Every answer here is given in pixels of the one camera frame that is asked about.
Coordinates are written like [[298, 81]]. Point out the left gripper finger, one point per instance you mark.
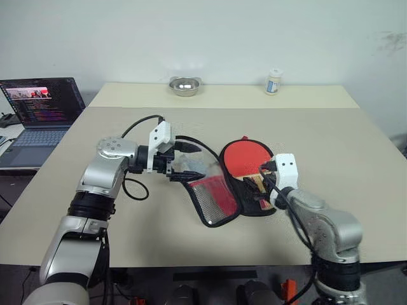
[[189, 148], [187, 176]]

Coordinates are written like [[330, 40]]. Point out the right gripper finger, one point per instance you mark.
[[251, 182], [260, 203]]

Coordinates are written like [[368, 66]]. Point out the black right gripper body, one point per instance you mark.
[[261, 194]]

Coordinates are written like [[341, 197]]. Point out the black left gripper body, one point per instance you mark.
[[162, 163]]

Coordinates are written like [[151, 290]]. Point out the red table tennis paddle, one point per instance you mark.
[[245, 157]]

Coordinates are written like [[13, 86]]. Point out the black mesh paddle case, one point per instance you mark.
[[216, 197]]

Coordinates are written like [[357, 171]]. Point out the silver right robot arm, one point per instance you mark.
[[334, 228]]

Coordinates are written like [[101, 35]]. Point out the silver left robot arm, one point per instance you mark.
[[95, 178]]

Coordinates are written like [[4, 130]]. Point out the stainless steel bowl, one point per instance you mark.
[[185, 86]]

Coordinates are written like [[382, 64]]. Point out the dark rounded shape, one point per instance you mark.
[[257, 292]]

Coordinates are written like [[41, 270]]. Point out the small orange clamp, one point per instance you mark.
[[288, 289]]

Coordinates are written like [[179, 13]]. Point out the small white bottle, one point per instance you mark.
[[273, 84]]

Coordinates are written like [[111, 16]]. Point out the open blue-grey laptop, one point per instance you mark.
[[38, 108]]

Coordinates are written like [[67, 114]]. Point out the dark object beside laptop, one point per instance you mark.
[[8, 120]]

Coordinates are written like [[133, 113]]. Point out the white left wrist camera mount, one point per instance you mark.
[[161, 131]]

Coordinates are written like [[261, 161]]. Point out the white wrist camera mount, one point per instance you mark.
[[286, 171], [161, 131]]

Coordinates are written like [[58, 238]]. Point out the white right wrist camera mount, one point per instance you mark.
[[286, 171]]

